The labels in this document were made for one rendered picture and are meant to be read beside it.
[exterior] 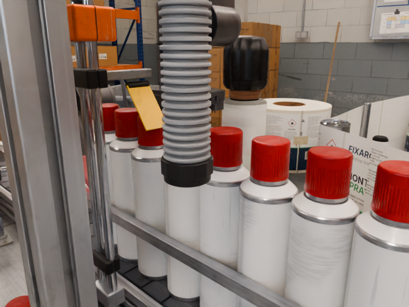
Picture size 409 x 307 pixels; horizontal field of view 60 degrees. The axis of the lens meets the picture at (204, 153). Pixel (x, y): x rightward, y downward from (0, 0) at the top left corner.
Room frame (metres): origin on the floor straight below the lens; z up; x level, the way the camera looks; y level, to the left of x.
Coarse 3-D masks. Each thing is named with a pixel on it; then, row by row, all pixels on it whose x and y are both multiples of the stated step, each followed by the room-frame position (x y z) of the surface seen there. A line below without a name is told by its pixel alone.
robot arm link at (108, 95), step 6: (90, 90) 0.60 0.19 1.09; (102, 90) 0.62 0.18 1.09; (108, 90) 0.62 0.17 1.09; (90, 96) 0.59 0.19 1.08; (102, 96) 0.61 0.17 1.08; (108, 96) 0.62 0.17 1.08; (114, 96) 0.63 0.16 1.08; (102, 102) 0.61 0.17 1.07; (108, 102) 0.62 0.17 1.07; (114, 102) 0.63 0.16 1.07
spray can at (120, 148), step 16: (128, 112) 0.43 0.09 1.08; (128, 128) 0.43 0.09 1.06; (112, 144) 0.43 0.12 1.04; (128, 144) 0.42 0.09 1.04; (112, 160) 0.42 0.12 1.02; (128, 160) 0.42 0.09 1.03; (112, 176) 0.43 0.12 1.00; (128, 176) 0.42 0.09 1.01; (128, 192) 0.42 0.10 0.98; (128, 208) 0.42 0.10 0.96; (128, 240) 0.42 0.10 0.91; (128, 256) 0.42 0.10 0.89
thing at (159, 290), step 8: (0, 160) 0.86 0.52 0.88; (0, 184) 0.70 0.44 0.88; (8, 184) 0.70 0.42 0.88; (88, 208) 0.58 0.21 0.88; (128, 264) 0.41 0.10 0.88; (136, 264) 0.41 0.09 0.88; (120, 272) 0.40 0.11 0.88; (128, 272) 0.39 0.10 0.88; (136, 272) 0.39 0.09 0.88; (128, 280) 0.38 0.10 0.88; (136, 280) 0.38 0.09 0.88; (144, 280) 0.38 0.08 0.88; (152, 280) 0.38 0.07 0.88; (160, 280) 0.38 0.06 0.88; (144, 288) 0.36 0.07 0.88; (152, 288) 0.36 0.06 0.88; (160, 288) 0.36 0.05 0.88; (152, 296) 0.35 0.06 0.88; (160, 296) 0.35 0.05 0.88; (168, 296) 0.35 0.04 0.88; (160, 304) 0.34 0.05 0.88; (168, 304) 0.34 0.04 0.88; (176, 304) 0.34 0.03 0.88; (184, 304) 0.34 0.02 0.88; (192, 304) 0.34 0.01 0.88
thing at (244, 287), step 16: (112, 208) 0.41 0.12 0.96; (128, 224) 0.38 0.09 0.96; (144, 224) 0.37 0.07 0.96; (144, 240) 0.36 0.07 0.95; (160, 240) 0.34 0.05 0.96; (176, 240) 0.34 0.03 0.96; (176, 256) 0.32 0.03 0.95; (192, 256) 0.31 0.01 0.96; (208, 272) 0.29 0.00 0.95; (224, 272) 0.28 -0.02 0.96; (240, 288) 0.26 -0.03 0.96; (256, 288) 0.26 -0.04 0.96; (256, 304) 0.25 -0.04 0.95; (272, 304) 0.24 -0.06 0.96; (288, 304) 0.24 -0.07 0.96
